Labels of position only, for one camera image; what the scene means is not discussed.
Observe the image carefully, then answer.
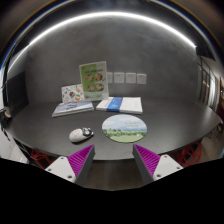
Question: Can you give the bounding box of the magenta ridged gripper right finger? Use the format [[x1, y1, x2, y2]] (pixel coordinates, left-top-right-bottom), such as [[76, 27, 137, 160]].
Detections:
[[132, 144, 182, 185]]

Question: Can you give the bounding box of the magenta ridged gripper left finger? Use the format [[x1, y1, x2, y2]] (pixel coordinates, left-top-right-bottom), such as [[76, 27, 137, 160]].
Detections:
[[46, 145, 95, 184]]

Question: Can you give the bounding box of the white cartoon computer mouse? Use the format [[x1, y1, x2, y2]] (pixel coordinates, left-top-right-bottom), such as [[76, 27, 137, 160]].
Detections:
[[69, 127, 94, 143]]

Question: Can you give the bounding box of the round landscape mouse pad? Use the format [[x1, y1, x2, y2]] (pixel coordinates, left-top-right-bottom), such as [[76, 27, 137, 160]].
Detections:
[[102, 114, 147, 143]]

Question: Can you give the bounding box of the red stool left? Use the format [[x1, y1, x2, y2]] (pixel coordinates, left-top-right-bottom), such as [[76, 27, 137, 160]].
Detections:
[[31, 150, 54, 167]]

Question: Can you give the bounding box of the red stool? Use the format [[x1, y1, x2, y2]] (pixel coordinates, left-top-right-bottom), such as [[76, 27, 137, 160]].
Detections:
[[31, 150, 54, 167], [176, 142, 202, 167]]

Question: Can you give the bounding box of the red stool right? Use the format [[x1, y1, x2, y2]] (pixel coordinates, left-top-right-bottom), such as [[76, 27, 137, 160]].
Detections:
[[176, 142, 202, 167]]

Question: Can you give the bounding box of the grey patterned book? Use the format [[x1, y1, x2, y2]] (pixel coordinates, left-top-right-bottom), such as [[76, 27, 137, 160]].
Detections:
[[52, 101, 94, 117]]

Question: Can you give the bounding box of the white book with blue band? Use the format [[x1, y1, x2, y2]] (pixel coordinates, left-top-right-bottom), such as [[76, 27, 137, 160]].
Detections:
[[96, 97, 143, 114]]

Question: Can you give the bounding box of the small colourful picture card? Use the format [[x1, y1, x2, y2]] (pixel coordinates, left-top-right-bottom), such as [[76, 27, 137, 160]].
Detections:
[[61, 84, 84, 102]]

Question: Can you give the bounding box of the green standing food booklet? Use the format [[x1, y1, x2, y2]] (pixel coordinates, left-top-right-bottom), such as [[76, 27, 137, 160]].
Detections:
[[79, 61, 109, 101]]

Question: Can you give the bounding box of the curved led light strip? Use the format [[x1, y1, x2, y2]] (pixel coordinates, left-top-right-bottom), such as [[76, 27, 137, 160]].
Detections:
[[8, 11, 196, 71]]

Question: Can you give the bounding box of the white wall socket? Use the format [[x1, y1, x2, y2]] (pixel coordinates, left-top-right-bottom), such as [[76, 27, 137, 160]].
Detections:
[[126, 73, 137, 84], [114, 72, 125, 83], [137, 74, 147, 84], [107, 72, 113, 83]]

